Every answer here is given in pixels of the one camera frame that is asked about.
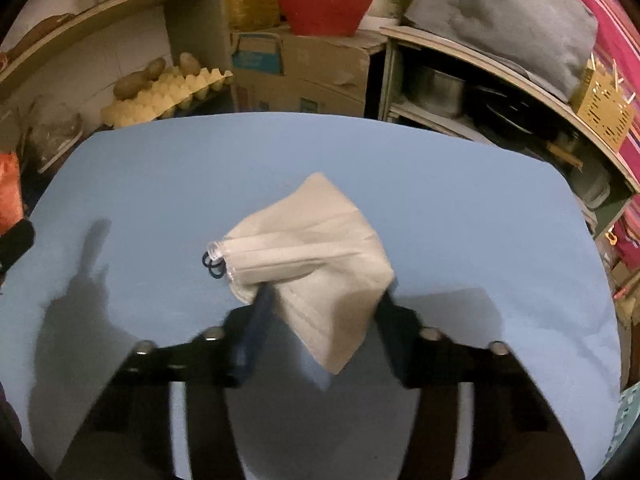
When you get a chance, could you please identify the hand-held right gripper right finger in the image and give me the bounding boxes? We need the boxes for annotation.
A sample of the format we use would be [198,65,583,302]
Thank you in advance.
[375,290,586,480]

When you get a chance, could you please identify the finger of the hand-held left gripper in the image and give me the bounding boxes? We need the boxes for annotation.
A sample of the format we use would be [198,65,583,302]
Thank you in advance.
[0,219,37,277]

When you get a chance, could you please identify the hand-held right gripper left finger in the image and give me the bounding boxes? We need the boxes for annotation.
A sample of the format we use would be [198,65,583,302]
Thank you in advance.
[55,285,278,480]

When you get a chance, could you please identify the orange snack wrapper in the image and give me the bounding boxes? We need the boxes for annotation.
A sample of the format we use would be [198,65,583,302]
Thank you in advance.
[0,152,24,235]

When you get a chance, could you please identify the white face mask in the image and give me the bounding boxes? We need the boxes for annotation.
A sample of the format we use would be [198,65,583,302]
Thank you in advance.
[202,172,396,376]

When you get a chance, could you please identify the light blue plastic basket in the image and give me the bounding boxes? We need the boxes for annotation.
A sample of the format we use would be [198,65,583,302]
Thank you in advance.
[617,385,640,456]

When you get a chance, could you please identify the large potato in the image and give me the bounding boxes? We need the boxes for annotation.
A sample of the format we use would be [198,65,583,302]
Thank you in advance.
[112,57,167,101]

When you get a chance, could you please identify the yellow egg tray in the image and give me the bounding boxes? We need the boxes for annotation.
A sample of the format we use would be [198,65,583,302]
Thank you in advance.
[100,67,234,128]

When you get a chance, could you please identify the white plastic container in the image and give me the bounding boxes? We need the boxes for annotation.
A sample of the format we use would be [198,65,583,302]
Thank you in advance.
[582,162,613,209]

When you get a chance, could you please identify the metal cooking pot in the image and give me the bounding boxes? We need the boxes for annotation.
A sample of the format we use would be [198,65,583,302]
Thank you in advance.
[405,62,466,118]

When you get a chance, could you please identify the black pan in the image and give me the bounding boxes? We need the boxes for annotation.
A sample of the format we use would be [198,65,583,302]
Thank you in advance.
[465,82,541,136]

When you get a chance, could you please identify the cardboard box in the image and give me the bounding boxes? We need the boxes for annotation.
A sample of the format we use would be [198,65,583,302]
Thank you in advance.
[231,30,371,118]

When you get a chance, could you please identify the grey wooden cabinet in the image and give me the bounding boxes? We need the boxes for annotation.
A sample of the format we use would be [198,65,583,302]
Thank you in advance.
[380,25,640,241]

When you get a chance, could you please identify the wooden shelf unit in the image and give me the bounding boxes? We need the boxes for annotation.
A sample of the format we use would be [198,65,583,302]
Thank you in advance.
[0,0,236,128]

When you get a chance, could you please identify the yellow perforated box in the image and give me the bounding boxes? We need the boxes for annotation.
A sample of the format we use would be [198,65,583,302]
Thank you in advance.
[570,67,637,152]

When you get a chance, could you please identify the red plastic bowl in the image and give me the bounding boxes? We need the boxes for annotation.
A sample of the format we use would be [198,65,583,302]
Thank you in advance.
[272,0,377,37]

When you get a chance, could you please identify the bundle of wooden sticks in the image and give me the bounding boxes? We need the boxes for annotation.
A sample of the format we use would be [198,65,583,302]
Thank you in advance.
[590,52,633,107]

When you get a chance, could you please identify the grey cloth bag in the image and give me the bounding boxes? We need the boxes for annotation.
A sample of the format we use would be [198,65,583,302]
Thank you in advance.
[404,0,599,103]

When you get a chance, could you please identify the striped pink blanket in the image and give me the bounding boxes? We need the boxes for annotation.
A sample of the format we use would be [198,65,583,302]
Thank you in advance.
[530,0,640,271]

